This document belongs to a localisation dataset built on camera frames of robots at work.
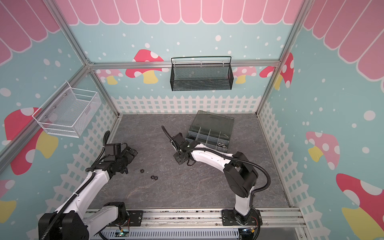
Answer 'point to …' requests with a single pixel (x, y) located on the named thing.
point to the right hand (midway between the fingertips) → (180, 155)
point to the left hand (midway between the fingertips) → (133, 158)
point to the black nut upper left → (142, 171)
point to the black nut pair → (154, 177)
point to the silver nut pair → (222, 145)
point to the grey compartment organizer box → (211, 130)
